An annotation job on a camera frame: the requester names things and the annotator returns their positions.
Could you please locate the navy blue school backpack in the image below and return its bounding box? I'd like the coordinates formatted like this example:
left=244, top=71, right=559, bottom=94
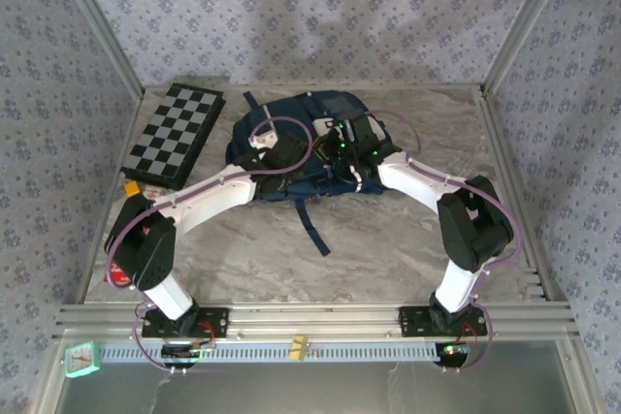
left=225, top=89, right=404, bottom=258

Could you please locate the black grey folding chessboard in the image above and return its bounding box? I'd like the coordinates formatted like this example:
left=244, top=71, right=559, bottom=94
left=119, top=82, right=227, bottom=190

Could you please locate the red package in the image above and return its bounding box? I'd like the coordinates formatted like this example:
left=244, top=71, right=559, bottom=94
left=103, top=258, right=132, bottom=288

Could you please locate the teal alarm clock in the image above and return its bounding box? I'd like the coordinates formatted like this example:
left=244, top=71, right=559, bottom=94
left=63, top=340, right=103, bottom=379

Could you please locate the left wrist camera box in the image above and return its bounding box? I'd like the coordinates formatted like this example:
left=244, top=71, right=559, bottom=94
left=248, top=130, right=295, bottom=166

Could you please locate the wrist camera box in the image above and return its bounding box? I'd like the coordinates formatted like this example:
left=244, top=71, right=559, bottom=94
left=344, top=112, right=384, bottom=143
left=248, top=130, right=295, bottom=166

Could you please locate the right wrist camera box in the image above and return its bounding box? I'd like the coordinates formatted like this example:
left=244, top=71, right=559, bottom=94
left=344, top=112, right=384, bottom=143

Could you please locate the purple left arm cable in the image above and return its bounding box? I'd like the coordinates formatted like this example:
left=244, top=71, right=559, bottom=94
left=105, top=115, right=314, bottom=376

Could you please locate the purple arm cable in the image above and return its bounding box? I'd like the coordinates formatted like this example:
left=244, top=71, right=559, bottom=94
left=368, top=111, right=523, bottom=376
left=105, top=115, right=314, bottom=376

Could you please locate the aluminium side rail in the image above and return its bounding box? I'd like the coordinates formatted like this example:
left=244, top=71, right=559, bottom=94
left=477, top=86, right=569, bottom=306
left=72, top=86, right=147, bottom=306

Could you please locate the aluminium mounting rail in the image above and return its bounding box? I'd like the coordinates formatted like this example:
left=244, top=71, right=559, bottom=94
left=51, top=301, right=581, bottom=343

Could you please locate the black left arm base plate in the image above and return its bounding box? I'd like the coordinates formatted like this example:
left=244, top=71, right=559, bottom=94
left=140, top=305, right=230, bottom=339

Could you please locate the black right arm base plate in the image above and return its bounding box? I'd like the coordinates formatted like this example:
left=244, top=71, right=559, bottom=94
left=398, top=305, right=486, bottom=339

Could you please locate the yellow clip on duct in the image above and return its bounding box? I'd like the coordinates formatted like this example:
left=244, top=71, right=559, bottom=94
left=289, top=334, right=311, bottom=362

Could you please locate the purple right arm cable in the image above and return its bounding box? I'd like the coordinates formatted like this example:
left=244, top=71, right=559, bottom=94
left=368, top=111, right=523, bottom=376

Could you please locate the grey slotted cable duct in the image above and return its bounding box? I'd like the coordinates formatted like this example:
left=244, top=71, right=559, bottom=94
left=99, top=340, right=445, bottom=365

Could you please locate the small circuit board with wires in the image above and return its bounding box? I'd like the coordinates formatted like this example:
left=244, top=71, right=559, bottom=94
left=161, top=341, right=218, bottom=363
left=438, top=341, right=474, bottom=366

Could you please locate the aluminium frame post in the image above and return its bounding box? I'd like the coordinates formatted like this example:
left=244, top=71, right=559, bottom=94
left=46, top=0, right=147, bottom=98
left=482, top=0, right=581, bottom=98

